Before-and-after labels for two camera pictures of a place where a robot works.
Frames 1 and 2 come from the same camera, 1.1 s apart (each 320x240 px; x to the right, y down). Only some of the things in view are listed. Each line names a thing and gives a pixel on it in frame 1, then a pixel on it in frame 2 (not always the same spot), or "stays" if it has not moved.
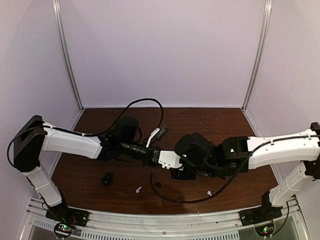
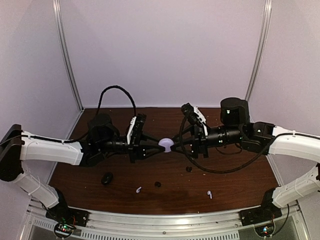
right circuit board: [265, 230] stays
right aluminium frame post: [259, 52] stays
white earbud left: [138, 190] stays
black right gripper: [176, 175] -> [199, 143]
